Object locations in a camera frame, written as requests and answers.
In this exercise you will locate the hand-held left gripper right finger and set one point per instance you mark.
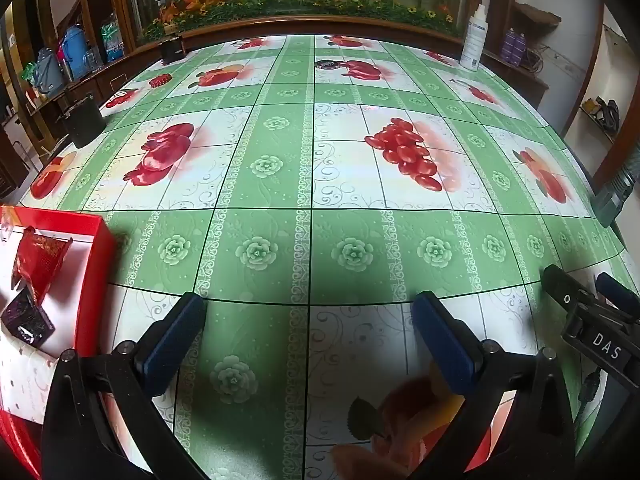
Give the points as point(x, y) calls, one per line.
point(445, 345)

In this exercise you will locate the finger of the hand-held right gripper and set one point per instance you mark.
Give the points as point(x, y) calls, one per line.
point(617, 290)
point(565, 290)

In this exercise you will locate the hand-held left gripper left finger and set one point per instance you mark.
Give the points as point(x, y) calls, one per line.
point(170, 345)

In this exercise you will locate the red cardboard box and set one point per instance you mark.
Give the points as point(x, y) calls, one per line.
point(95, 270)

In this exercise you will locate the dark purple snack packet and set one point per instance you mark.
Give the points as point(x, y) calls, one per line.
point(25, 320)

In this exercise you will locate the red patterned snack packet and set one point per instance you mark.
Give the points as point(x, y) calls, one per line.
point(37, 260)

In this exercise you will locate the grey ribbed object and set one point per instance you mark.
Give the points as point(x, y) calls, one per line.
point(612, 200)

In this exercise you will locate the green fruit-print tablecloth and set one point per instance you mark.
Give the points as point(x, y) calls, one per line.
point(280, 200)

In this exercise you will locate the clear tape piece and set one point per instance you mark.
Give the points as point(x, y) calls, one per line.
point(7, 225)

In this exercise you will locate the black cylinder container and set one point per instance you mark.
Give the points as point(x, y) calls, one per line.
point(85, 122)

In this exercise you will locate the purple bottle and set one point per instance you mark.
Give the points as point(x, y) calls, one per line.
point(520, 50)
point(509, 47)

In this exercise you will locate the white plastic bottle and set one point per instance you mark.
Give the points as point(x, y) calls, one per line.
point(472, 40)

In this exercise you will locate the wooden cabinet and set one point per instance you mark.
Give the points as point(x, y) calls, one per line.
point(107, 80)

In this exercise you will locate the small black holder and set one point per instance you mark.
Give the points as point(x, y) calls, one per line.
point(172, 50)

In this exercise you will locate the glass mug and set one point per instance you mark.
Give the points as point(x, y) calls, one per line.
point(92, 60)

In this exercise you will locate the grey thermos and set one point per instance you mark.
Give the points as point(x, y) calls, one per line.
point(47, 72)

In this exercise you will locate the small black round object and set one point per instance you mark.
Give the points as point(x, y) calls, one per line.
point(327, 64)

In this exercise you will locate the blue thermos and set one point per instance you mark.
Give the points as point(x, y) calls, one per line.
point(77, 52)

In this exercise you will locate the artificial flower display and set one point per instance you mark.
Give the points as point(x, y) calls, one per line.
point(300, 10)

